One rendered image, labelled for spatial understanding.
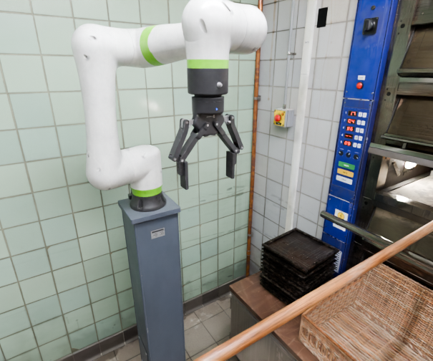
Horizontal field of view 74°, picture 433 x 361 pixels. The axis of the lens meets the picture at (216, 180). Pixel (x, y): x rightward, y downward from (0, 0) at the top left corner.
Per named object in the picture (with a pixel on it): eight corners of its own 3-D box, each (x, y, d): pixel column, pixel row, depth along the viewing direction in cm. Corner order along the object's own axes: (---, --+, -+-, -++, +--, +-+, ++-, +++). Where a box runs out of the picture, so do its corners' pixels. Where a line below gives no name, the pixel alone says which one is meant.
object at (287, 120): (280, 124, 180) (282, 107, 177) (293, 126, 172) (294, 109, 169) (272, 124, 176) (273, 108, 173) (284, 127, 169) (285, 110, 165)
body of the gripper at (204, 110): (215, 93, 71) (214, 130, 74) (183, 94, 66) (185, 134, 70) (232, 95, 65) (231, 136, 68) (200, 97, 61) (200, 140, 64)
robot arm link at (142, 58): (117, 69, 98) (111, 29, 94) (147, 69, 107) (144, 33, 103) (148, 65, 86) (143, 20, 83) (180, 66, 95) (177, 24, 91)
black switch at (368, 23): (362, 34, 125) (366, 6, 122) (376, 33, 121) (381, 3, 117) (357, 34, 124) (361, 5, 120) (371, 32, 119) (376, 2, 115)
